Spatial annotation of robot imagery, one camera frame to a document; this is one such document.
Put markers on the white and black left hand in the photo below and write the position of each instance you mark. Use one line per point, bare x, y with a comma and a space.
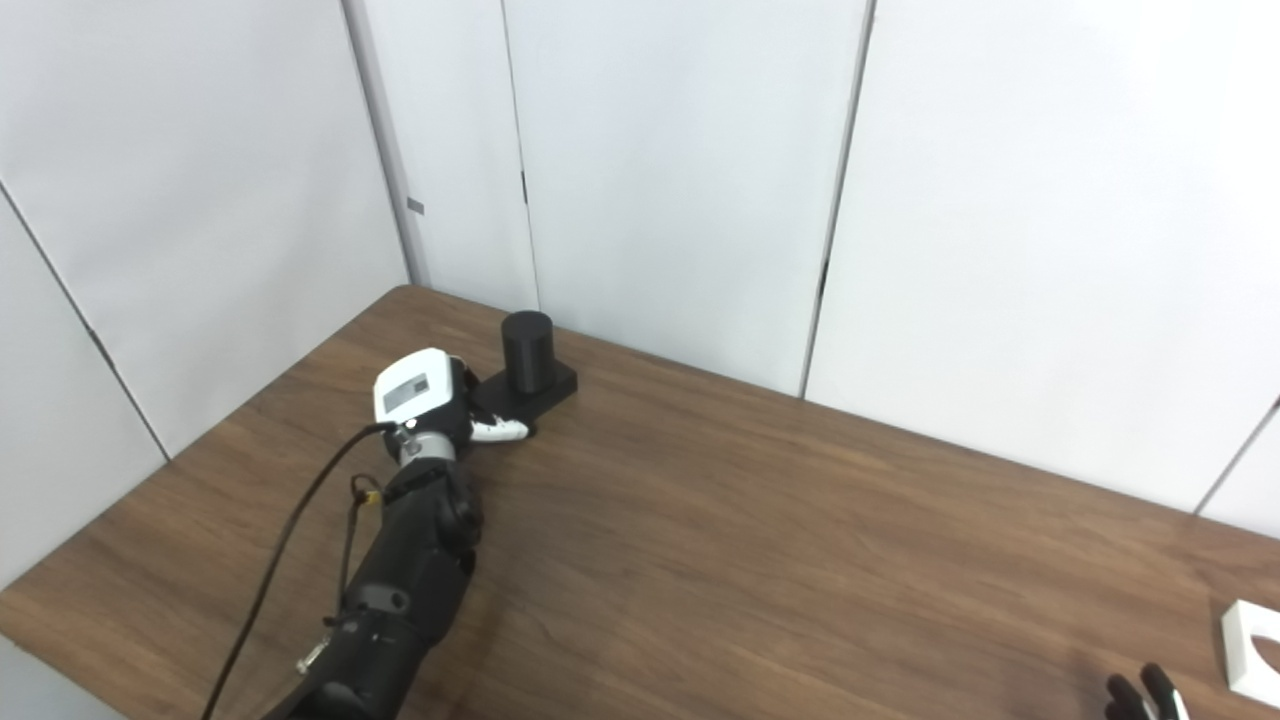
415, 385

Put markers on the white and black right hand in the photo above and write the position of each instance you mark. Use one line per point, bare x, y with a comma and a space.
1160, 700

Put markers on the white square piece with hole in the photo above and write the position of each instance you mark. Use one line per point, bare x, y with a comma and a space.
1240, 650

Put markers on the black peg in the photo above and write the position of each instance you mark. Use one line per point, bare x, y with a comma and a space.
527, 350

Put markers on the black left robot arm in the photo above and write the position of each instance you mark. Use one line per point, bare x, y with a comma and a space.
400, 590

